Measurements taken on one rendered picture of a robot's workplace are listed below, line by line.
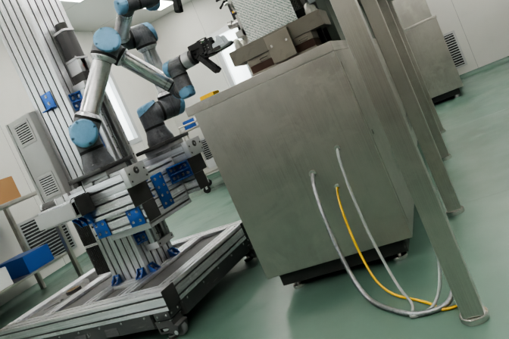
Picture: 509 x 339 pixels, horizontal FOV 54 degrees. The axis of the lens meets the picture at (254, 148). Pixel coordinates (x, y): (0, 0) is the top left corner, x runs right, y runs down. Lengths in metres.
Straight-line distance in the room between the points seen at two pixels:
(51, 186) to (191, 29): 5.98
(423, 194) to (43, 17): 2.08
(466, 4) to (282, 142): 5.97
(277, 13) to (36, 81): 1.29
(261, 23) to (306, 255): 1.00
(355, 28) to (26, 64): 1.89
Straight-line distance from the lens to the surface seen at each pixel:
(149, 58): 2.84
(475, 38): 7.72
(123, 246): 2.72
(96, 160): 2.40
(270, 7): 2.22
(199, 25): 8.43
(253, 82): 1.98
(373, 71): 1.37
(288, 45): 1.97
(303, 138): 1.95
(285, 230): 2.08
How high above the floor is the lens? 0.78
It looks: 4 degrees down
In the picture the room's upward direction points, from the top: 24 degrees counter-clockwise
